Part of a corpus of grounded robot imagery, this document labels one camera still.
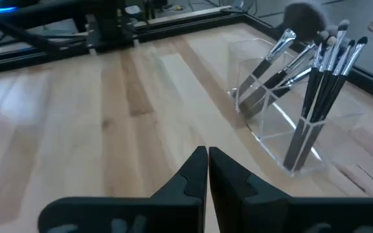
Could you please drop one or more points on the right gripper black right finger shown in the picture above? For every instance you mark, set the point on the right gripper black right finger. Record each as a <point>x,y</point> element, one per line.
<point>257,213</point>

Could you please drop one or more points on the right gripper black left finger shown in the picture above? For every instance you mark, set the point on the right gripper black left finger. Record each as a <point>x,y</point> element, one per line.
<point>173,213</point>

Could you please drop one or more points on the thin black makeup brush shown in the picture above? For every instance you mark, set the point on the thin black makeup brush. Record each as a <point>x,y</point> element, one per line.
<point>343,61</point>
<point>310,94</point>
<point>355,56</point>
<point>337,45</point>
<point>328,53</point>

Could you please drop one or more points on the thick black face brush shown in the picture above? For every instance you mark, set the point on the thick black face brush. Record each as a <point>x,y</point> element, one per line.
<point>300,58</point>

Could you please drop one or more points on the large fluffy powder brush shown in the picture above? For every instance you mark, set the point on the large fluffy powder brush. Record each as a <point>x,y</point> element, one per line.
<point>280,45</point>

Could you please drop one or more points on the clear acrylic brush organizer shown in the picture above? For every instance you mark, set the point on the clear acrylic brush organizer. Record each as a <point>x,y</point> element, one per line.
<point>270,129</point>

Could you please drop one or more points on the black computer mouse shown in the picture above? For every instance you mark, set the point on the black computer mouse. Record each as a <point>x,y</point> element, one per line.
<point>5,9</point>

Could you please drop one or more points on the black aluminium table frame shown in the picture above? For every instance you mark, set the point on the black aluminium table frame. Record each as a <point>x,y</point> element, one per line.
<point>189,29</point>

